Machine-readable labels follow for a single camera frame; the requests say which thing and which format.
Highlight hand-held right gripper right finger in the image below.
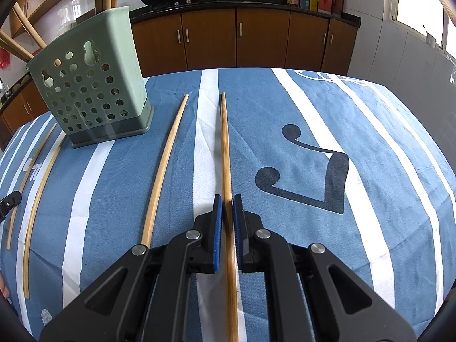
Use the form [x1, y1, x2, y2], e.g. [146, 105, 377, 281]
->
[232, 193, 417, 342]

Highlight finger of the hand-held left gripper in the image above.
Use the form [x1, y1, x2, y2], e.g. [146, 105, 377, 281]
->
[0, 191, 23, 222]

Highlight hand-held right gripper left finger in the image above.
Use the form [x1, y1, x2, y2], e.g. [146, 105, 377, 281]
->
[39, 194, 224, 342]

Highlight green perforated utensil holder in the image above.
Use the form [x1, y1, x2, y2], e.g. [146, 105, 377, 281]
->
[26, 5, 155, 149]

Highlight blue striped tablecloth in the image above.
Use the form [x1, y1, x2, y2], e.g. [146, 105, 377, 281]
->
[0, 66, 456, 342]

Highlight wooden base cabinets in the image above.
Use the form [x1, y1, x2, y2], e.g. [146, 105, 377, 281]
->
[0, 5, 359, 144]

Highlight brown kitchen cabinets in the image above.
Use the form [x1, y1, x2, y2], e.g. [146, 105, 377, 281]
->
[0, 0, 362, 105]

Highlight gas stove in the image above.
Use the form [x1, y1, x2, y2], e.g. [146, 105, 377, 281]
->
[149, 0, 216, 8]

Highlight window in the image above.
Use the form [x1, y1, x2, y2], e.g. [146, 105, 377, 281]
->
[389, 0, 456, 57]

